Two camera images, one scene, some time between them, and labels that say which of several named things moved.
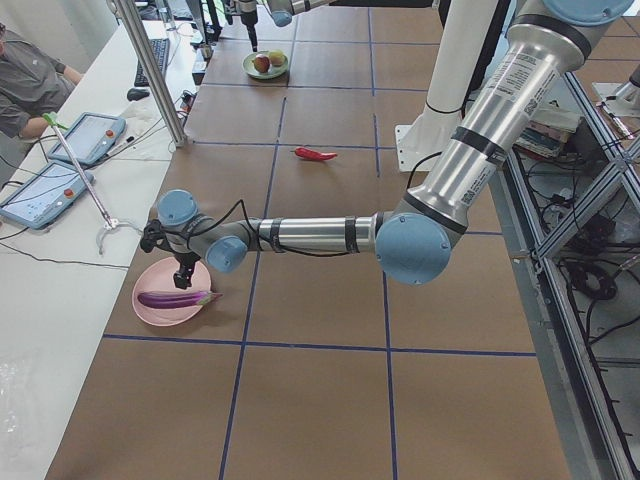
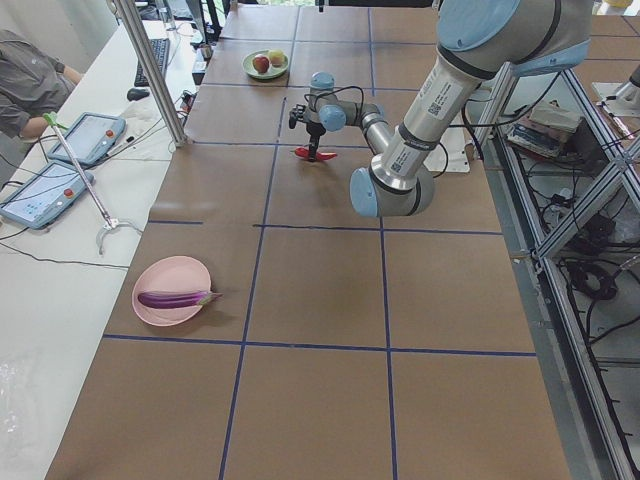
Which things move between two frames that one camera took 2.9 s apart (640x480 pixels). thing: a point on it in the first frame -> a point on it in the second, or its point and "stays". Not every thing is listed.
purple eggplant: [176, 300] stays
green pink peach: [278, 58] stays
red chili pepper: [308, 153] stays
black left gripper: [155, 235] -> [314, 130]
